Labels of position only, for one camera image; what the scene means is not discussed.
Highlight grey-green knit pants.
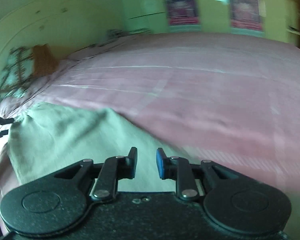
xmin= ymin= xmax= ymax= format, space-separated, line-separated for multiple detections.
xmin=8 ymin=103 xmax=192 ymax=192

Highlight patterned teal pillow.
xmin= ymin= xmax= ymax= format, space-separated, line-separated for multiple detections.
xmin=0 ymin=47 xmax=34 ymax=102

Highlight orange striped pillow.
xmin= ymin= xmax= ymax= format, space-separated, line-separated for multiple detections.
xmin=32 ymin=44 xmax=58 ymax=77

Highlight pink checked bedspread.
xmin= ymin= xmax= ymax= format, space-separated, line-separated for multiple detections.
xmin=0 ymin=31 xmax=300 ymax=235

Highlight cream bed headboard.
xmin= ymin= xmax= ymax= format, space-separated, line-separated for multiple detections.
xmin=0 ymin=0 xmax=124 ymax=72

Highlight crumpled grey cloth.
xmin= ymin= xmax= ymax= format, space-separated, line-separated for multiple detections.
xmin=88 ymin=28 xmax=153 ymax=48

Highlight lower left pink poster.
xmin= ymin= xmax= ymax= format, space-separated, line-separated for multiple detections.
xmin=165 ymin=0 xmax=199 ymax=26

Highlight pink poster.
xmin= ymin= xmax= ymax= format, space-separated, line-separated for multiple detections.
xmin=165 ymin=0 xmax=199 ymax=26
xmin=229 ymin=0 xmax=262 ymax=31

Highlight lower right pink poster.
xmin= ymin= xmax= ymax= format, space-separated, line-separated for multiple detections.
xmin=229 ymin=0 xmax=262 ymax=31

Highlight yellow-green wardrobe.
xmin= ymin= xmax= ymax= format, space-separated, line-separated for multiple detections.
xmin=122 ymin=0 xmax=299 ymax=44

